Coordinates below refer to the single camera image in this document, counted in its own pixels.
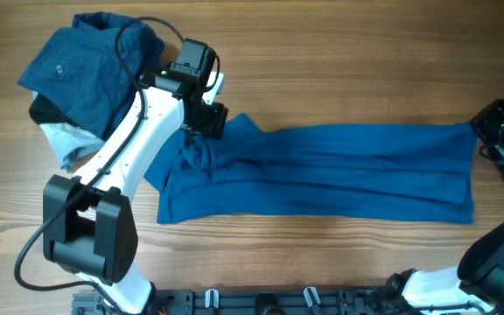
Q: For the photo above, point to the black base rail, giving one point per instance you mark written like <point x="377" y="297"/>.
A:
<point x="346" y="301"/>

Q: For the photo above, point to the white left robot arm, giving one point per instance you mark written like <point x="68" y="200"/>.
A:
<point x="90" y="230"/>

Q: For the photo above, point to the folded light grey garment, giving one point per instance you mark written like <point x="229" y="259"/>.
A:
<point x="70" y="144"/>

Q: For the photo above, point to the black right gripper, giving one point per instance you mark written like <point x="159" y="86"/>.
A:
<point x="483" y="124"/>

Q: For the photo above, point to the teal blue t-shirt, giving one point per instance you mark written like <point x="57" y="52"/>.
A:
<point x="395" y="172"/>

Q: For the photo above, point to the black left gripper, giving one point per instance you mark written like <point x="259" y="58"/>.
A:
<point x="213" y="126"/>

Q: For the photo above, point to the folded black garment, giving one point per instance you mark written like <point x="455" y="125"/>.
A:
<point x="43" y="111"/>

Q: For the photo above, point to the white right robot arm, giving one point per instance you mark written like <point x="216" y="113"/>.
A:
<point x="477" y="284"/>

